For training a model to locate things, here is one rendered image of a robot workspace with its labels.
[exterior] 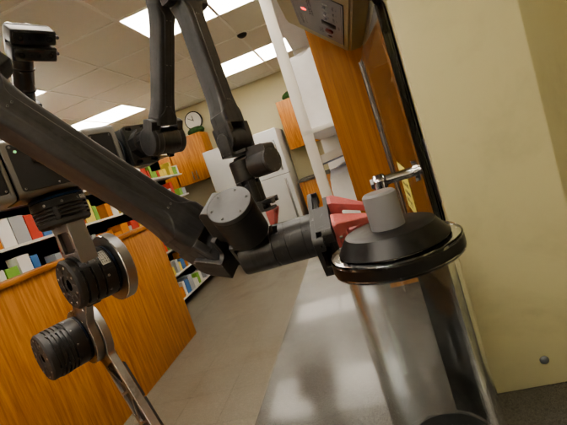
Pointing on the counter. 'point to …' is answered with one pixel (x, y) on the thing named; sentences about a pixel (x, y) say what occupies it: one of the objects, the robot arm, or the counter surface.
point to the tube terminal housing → (499, 164)
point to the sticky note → (407, 190)
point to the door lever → (394, 177)
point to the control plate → (312, 18)
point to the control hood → (355, 30)
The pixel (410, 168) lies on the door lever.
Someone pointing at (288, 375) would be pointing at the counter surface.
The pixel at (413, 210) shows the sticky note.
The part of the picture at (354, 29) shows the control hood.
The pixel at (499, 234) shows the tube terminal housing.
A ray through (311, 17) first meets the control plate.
